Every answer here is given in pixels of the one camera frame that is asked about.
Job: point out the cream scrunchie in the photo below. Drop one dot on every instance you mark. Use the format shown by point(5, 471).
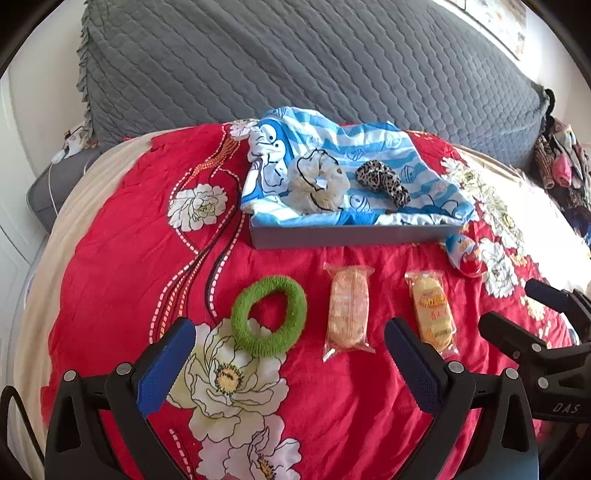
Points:
point(318, 189)

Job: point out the pile of clothes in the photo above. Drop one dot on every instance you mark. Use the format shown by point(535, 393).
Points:
point(561, 166)

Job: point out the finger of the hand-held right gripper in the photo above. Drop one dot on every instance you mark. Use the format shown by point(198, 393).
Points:
point(505, 334)
point(538, 290)

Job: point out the grey quilted cover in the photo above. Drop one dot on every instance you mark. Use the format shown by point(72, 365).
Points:
point(277, 60)

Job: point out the grey cushion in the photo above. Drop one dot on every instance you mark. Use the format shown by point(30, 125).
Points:
point(51, 194)

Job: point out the blue striped cartoon towel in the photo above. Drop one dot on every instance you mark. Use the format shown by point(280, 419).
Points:
point(406, 184)

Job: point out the yellow snack packet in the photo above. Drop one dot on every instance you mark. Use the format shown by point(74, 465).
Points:
point(434, 309)

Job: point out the white cabinet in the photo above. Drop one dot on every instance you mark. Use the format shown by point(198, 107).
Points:
point(14, 221)

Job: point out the green scrunchie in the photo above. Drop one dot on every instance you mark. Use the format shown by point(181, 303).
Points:
point(291, 318)

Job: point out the grey tray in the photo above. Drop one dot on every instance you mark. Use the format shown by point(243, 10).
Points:
point(351, 235)

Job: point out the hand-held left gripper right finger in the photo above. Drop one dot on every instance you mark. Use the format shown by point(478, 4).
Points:
point(415, 367)

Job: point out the leopard print scrunchie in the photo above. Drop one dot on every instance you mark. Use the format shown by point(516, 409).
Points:
point(383, 177)

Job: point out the wall poster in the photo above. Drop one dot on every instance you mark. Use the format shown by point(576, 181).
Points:
point(498, 23)

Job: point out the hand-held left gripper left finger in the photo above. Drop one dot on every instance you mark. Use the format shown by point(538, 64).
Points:
point(162, 369)

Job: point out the pink snack packet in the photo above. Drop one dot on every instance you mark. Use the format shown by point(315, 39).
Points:
point(347, 309)

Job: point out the red and blue toy egg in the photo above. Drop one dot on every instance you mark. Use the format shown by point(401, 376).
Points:
point(464, 258)

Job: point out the red floral blanket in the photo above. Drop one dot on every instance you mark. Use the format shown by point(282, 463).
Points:
point(124, 258)

